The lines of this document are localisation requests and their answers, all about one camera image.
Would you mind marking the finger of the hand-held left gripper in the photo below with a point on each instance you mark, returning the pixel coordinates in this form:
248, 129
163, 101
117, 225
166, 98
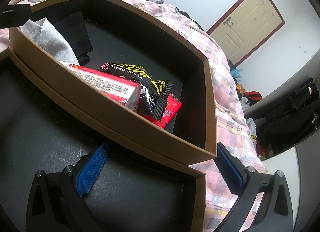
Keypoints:
18, 8
12, 20

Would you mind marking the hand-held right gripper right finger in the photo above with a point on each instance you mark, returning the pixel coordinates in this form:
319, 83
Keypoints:
228, 169

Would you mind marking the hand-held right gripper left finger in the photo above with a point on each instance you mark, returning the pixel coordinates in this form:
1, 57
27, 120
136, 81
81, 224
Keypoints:
92, 169

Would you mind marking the light grey microfibre cloth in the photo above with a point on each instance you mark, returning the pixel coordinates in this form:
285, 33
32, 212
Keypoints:
55, 41

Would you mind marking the deep brown cardboard box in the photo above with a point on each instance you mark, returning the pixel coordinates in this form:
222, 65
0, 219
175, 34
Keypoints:
100, 111

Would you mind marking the black knitted cloth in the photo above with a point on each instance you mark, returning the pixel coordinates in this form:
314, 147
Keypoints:
75, 34

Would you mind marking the shallow brown cardboard box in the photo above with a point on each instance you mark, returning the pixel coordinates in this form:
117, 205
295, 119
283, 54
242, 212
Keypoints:
37, 121

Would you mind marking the red tissue pack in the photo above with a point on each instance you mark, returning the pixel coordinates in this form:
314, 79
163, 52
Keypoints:
171, 111
112, 89

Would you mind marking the black yellow wet wipes pack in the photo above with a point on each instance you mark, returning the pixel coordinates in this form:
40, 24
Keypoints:
150, 96

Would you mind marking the white plastic bag yellow print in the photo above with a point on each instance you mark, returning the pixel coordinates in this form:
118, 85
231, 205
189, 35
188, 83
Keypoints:
252, 129

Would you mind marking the grey wardrobe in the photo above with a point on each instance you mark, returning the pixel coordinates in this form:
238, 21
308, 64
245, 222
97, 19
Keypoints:
282, 184

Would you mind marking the pink plaid duvet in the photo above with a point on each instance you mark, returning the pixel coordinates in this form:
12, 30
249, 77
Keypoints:
225, 96

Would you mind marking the pile of colourful clothes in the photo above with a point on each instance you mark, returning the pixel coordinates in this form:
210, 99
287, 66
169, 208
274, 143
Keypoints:
251, 96

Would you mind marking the black hanging clothes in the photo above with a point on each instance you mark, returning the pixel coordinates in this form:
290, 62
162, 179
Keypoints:
287, 114

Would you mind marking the blue plastic bag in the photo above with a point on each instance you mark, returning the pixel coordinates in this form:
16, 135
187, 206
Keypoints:
236, 73

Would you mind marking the black garment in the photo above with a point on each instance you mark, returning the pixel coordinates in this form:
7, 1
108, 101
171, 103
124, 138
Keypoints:
190, 18

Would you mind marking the cream door with red frame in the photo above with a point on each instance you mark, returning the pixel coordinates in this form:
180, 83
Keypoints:
250, 29

